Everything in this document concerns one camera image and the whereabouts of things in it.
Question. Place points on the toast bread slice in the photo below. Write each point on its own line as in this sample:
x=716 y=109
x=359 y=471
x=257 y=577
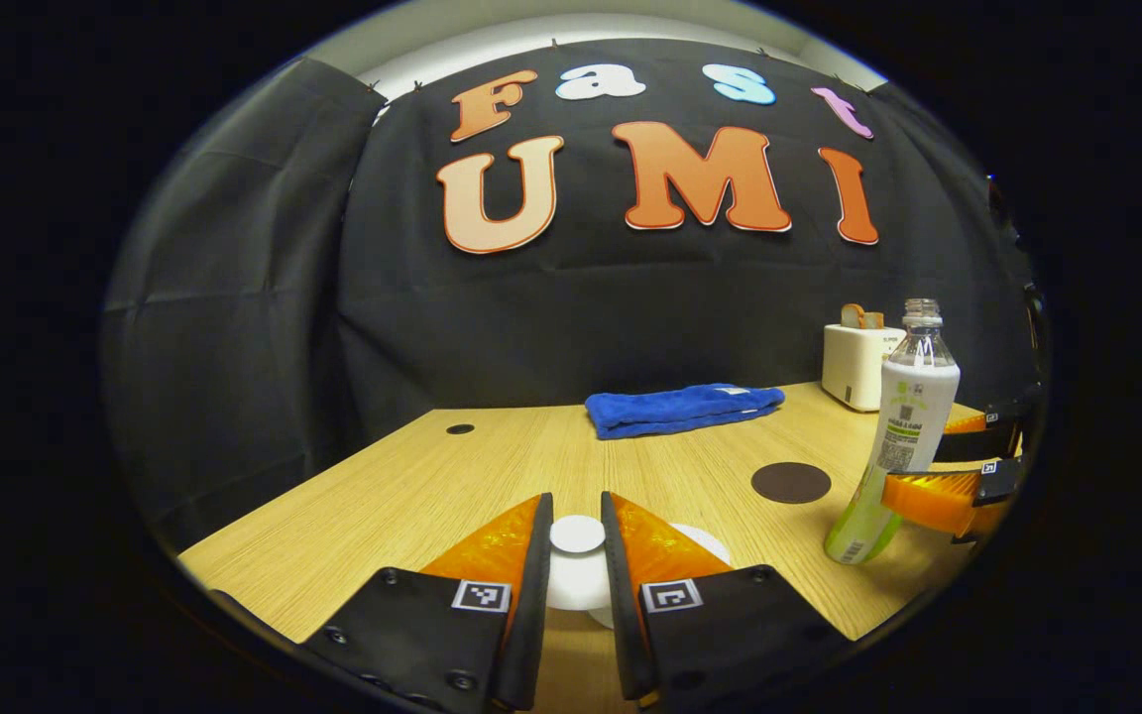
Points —
x=851 y=315
x=873 y=320

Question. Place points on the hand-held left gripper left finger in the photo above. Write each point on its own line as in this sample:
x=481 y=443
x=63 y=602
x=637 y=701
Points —
x=536 y=595

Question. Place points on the clear green water bottle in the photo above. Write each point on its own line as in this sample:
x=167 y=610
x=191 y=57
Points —
x=913 y=407

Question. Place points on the white teacup lid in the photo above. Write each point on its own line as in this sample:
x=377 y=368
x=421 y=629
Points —
x=577 y=555

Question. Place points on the blue folded towel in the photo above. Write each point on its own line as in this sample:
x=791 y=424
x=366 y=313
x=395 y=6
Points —
x=680 y=409

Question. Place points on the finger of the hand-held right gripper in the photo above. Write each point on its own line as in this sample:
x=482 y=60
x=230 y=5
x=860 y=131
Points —
x=1002 y=481
x=997 y=436

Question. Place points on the black backdrop cloth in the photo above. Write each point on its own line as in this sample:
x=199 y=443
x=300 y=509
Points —
x=581 y=317

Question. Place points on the round brown coaster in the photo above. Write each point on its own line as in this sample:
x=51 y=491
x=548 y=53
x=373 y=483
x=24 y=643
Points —
x=791 y=483

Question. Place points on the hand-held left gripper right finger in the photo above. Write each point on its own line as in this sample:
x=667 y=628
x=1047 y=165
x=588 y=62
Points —
x=616 y=595

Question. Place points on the white teacup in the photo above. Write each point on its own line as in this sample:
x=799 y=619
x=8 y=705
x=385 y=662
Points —
x=705 y=543

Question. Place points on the white toaster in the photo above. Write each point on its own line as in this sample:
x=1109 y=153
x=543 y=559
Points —
x=854 y=367

